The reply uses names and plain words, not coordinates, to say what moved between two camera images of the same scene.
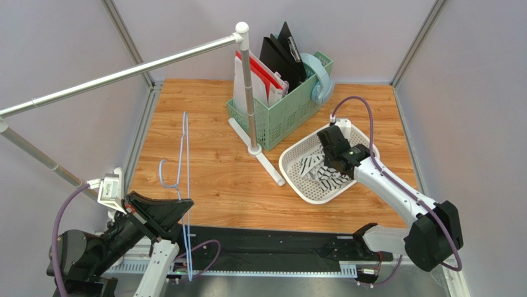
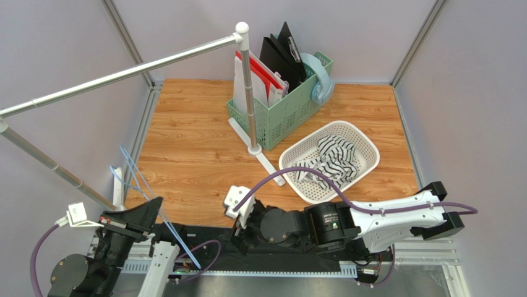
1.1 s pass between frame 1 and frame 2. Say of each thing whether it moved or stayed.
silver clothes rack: stayed
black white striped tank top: stayed
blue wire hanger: moved
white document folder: stayed
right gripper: moved
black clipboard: stayed
